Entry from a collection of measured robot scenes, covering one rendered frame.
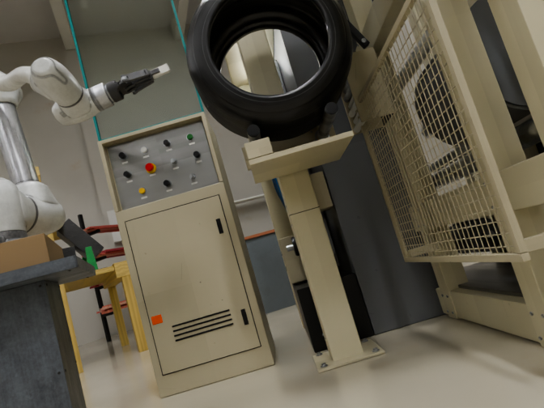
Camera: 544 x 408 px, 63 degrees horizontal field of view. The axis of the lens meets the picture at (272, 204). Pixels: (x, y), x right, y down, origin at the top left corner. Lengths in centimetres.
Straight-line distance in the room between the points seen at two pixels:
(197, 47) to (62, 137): 849
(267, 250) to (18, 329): 310
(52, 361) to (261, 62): 140
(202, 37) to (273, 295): 321
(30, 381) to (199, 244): 91
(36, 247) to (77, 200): 795
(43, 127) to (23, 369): 867
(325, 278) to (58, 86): 120
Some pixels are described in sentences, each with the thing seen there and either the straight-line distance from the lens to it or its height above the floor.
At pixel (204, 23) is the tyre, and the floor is 130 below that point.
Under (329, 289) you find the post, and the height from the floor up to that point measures 28.
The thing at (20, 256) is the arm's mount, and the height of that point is 70.
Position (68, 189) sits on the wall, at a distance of 968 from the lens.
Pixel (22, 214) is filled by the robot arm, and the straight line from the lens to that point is 184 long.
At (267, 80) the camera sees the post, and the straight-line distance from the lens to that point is 199.
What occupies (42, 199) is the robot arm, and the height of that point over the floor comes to 94.
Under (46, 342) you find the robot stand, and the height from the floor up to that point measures 41.
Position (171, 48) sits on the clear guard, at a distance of 247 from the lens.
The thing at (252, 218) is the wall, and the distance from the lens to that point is 968.
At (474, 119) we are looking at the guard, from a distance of 110.
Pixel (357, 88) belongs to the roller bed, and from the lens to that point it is 193.
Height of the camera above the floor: 45
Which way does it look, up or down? 7 degrees up
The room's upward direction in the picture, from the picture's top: 16 degrees counter-clockwise
